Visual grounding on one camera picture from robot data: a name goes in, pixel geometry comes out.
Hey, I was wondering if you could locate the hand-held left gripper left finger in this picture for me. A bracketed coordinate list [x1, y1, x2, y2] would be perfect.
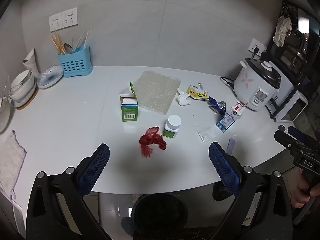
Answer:
[26, 143, 113, 240]

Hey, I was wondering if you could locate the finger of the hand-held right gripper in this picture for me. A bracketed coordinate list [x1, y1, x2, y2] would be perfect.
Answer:
[274, 129, 300, 155]
[287, 126, 320, 146]

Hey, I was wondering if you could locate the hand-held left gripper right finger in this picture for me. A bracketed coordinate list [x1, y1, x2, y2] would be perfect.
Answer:
[209, 142, 294, 240]

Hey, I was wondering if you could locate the purple paper strip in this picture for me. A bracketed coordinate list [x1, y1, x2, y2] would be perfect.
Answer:
[226, 137, 236, 155]

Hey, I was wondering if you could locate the clear plastic bag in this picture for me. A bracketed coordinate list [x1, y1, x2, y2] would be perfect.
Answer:
[194, 126, 217, 142]

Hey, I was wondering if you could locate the small milk carton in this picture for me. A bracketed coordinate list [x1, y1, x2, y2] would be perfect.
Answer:
[216, 102, 248, 132]

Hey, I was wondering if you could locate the red mesh bag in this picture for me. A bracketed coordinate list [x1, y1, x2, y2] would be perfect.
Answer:
[139, 126, 167, 158]

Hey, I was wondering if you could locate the blue snack wrapper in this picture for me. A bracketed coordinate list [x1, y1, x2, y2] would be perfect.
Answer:
[208, 96, 227, 115]

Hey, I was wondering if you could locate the white lidded pill bottle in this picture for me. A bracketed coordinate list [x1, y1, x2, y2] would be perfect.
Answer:
[163, 115, 182, 139]

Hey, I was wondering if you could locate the green cardboard box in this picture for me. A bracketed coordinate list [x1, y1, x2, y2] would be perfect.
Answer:
[119, 82, 140, 122]

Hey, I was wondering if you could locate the yellow snack wrapper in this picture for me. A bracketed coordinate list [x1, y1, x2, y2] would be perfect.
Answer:
[187, 84, 209, 101]

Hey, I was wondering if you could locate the plastic mesh waste basket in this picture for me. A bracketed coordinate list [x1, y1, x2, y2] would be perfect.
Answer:
[131, 193, 188, 240]

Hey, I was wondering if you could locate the white tissue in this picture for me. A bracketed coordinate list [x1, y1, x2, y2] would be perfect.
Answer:
[177, 88, 192, 106]

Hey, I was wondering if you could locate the clear bubble wrap sheet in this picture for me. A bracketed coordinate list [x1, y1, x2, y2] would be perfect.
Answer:
[134, 70, 182, 115]

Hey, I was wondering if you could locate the person's right hand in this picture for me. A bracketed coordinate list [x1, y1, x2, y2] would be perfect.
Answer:
[291, 169, 313, 209]

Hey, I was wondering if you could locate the white microwave oven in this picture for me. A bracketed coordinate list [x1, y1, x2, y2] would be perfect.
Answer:
[265, 67, 308, 122]

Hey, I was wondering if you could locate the white rice cooker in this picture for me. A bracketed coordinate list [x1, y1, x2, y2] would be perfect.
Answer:
[233, 57, 282, 112]

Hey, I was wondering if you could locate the dark metal pot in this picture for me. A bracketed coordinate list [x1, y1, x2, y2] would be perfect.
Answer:
[277, 37, 310, 68]

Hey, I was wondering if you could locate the black metal rack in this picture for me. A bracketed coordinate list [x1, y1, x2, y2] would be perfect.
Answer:
[260, 0, 320, 105]

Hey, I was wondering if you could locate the white dish cloth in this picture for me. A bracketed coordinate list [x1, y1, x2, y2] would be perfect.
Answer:
[0, 130, 27, 200]

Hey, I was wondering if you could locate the blue patterned plate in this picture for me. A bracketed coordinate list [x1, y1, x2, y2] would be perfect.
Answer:
[36, 65, 64, 89]

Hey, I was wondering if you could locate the white ceramic bowl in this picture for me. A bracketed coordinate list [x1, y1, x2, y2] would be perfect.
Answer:
[10, 70, 34, 93]
[9, 80, 36, 103]

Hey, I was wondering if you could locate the clear glass bowl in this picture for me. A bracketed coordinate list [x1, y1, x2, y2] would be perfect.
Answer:
[0, 97, 12, 133]

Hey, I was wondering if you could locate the white hanging rag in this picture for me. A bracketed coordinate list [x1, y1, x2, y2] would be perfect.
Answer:
[273, 16, 293, 47]

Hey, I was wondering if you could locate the blue utensil holder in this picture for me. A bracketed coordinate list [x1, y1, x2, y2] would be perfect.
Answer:
[58, 45, 93, 78]

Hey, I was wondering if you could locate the white plastic straw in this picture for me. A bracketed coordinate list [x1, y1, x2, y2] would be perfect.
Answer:
[75, 31, 87, 51]
[84, 29, 92, 50]

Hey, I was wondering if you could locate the bundle of wooden chopsticks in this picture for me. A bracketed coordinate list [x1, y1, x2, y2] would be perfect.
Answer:
[51, 29, 67, 55]

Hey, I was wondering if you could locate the black power cable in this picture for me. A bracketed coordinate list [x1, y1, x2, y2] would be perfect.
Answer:
[220, 77, 237, 90]

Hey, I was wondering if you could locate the white double wall socket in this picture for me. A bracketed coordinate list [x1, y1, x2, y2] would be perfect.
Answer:
[249, 38, 267, 55]

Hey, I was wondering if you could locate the white wall socket plate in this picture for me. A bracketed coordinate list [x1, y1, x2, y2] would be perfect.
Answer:
[62, 7, 78, 28]
[49, 12, 63, 32]

